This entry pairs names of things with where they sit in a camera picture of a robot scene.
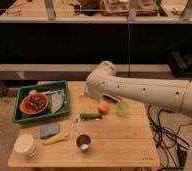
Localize grey towel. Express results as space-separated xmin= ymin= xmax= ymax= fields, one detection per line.
xmin=51 ymin=93 xmax=64 ymax=113

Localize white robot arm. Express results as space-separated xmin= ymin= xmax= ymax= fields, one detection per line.
xmin=85 ymin=61 xmax=192 ymax=171

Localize light green cup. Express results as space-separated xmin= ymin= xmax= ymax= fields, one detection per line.
xmin=117 ymin=101 xmax=129 ymax=117

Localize metal cup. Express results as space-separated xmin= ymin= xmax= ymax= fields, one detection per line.
xmin=76 ymin=134 xmax=91 ymax=152

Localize orange peach toy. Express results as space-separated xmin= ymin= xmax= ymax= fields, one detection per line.
xmin=98 ymin=101 xmax=109 ymax=114

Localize brown striped block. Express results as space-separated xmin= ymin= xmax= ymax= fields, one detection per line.
xmin=102 ymin=95 xmax=120 ymax=103

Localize wooden table board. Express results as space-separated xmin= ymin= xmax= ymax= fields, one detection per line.
xmin=8 ymin=81 xmax=159 ymax=168

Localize yellow banana toy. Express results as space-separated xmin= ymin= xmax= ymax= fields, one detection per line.
xmin=43 ymin=132 xmax=69 ymax=145

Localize white utensil in tray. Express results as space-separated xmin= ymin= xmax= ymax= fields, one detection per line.
xmin=28 ymin=89 xmax=63 ymax=95

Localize orange bowl with food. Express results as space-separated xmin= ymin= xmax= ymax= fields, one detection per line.
xmin=19 ymin=93 xmax=49 ymax=115

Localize blue sponge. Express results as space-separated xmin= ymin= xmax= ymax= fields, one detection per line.
xmin=40 ymin=123 xmax=60 ymax=139

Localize metal shelf rack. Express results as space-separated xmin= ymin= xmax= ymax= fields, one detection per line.
xmin=0 ymin=0 xmax=192 ymax=80

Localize green plastic tray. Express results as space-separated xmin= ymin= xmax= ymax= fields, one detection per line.
xmin=13 ymin=80 xmax=70 ymax=125

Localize black box on shelf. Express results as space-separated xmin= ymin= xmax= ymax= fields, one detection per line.
xmin=168 ymin=51 xmax=192 ymax=78

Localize white stacked bowls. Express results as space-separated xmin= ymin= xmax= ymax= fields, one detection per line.
xmin=14 ymin=134 xmax=36 ymax=156

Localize black power adapter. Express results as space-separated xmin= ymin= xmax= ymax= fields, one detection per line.
xmin=177 ymin=149 xmax=187 ymax=167

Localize black floor cables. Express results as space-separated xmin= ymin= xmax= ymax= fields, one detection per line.
xmin=146 ymin=104 xmax=192 ymax=171

